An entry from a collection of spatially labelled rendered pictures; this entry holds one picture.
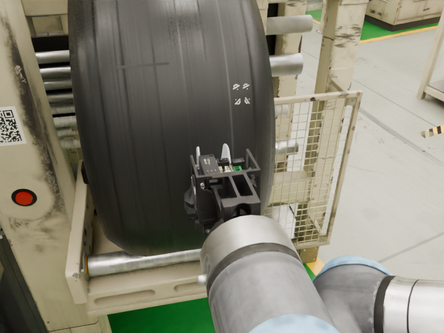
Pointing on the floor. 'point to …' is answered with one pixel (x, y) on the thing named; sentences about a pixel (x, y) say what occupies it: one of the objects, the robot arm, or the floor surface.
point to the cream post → (37, 184)
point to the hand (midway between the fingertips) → (209, 168)
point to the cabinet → (403, 13)
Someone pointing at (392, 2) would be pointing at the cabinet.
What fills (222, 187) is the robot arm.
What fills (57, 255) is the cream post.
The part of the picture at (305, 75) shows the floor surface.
